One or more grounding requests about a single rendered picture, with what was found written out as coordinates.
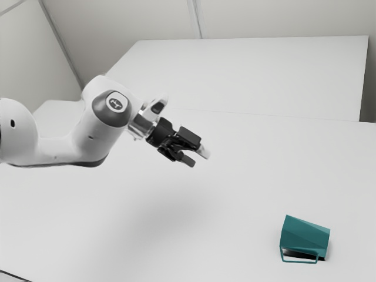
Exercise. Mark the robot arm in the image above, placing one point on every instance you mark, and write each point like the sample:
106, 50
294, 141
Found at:
61, 129

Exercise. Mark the teal faceted mug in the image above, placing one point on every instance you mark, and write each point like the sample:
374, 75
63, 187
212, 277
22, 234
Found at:
304, 236

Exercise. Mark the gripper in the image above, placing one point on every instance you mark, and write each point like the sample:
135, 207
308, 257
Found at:
164, 133

